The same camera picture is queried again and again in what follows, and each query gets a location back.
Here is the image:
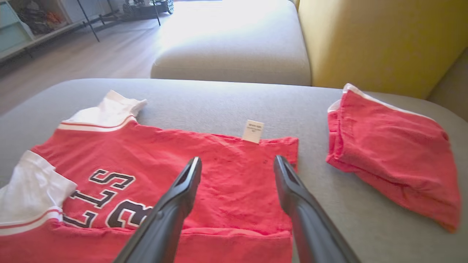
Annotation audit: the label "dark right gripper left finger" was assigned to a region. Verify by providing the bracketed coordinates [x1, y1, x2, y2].
[113, 156, 203, 263]

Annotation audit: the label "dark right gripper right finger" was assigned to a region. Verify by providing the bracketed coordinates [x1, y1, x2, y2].
[273, 155, 361, 263]

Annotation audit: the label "red basketball t-shirt white sleeves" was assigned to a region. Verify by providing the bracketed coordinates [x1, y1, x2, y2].
[0, 89, 300, 263]

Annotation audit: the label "red shorts white trim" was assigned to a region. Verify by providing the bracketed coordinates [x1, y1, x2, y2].
[325, 83, 462, 234]

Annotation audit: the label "large grey sofa ottoman seat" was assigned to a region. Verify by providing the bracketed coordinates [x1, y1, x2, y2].
[0, 78, 468, 263]

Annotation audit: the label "grey sofa seat cushion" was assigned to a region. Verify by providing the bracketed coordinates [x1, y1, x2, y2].
[150, 0, 312, 87]

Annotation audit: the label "large yellow sofa back cushion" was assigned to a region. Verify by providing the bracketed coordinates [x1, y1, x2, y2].
[298, 0, 468, 100]

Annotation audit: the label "grey sofa back cushion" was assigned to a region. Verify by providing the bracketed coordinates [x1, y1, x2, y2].
[427, 47, 468, 123]

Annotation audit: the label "low white tv cabinet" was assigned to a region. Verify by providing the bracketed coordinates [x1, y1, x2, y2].
[0, 0, 112, 63]

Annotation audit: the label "clutter on cabinet shelf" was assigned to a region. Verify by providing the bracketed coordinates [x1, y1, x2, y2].
[16, 1, 63, 36]

